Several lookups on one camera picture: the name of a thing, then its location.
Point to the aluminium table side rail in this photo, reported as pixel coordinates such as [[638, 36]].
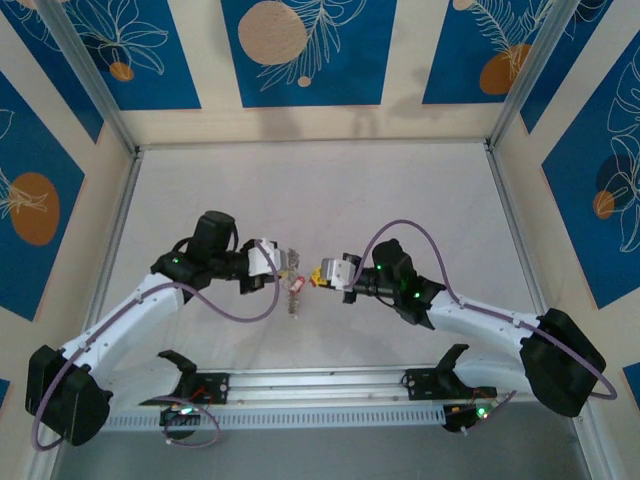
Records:
[[120, 215], [515, 225]]

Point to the small clear plastic bag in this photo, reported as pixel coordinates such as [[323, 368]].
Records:
[[292, 306]]

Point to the aluminium frame post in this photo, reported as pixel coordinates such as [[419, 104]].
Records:
[[530, 65], [90, 75]]

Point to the left controller board green light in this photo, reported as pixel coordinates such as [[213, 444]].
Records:
[[182, 414]]

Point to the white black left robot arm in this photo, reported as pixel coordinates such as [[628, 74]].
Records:
[[125, 320]]

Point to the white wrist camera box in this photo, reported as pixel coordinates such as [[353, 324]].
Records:
[[261, 259], [337, 274]]

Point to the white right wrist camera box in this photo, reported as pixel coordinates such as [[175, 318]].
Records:
[[337, 274]]

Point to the controller board green light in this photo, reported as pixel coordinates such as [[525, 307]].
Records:
[[470, 415], [182, 414]]

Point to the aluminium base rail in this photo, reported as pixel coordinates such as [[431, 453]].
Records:
[[320, 382]]

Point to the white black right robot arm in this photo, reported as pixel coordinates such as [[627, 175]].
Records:
[[480, 317]]

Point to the right controller board green light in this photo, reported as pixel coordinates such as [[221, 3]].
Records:
[[470, 415]]

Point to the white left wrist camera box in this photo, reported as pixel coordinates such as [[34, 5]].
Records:
[[261, 259]]

